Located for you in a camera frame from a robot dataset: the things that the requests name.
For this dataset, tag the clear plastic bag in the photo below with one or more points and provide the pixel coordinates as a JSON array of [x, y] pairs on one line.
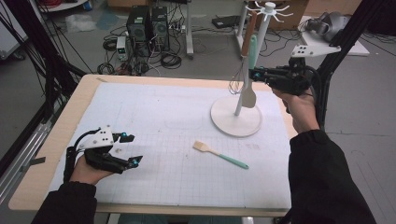
[[79, 23]]

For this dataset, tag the white floor board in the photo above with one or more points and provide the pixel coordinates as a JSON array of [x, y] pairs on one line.
[[351, 49]]

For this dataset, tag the flat black device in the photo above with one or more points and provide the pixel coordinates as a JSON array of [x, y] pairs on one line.
[[227, 21]]

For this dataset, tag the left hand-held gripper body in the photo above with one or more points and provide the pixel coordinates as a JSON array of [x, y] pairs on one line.
[[99, 160]]

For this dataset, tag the person's right hand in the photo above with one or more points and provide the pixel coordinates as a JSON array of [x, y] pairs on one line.
[[303, 112]]

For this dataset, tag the black computer tower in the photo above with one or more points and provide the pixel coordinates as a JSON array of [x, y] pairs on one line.
[[138, 31], [160, 28]]

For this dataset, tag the small grey power supply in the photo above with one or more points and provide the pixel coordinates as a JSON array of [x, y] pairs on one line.
[[122, 48]]

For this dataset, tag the person's left hand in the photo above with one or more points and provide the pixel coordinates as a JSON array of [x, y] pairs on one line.
[[84, 172]]

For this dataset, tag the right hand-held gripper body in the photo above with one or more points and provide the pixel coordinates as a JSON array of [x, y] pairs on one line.
[[292, 81]]

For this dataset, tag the black frame strut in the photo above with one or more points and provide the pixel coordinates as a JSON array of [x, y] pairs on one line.
[[351, 31], [53, 77]]

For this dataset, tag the white round table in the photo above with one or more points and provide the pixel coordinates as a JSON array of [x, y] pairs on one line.
[[62, 5]]

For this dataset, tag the cardboard box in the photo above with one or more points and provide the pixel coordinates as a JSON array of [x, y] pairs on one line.
[[295, 15]]

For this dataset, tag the grey headset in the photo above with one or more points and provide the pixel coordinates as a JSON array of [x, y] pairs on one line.
[[330, 26]]

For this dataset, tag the metal bracket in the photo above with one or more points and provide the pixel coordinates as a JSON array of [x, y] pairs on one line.
[[35, 161]]

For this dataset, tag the white rack stand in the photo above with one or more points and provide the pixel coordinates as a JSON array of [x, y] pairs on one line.
[[230, 121]]

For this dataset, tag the white grid mat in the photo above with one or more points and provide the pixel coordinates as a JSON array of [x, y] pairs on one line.
[[174, 186]]

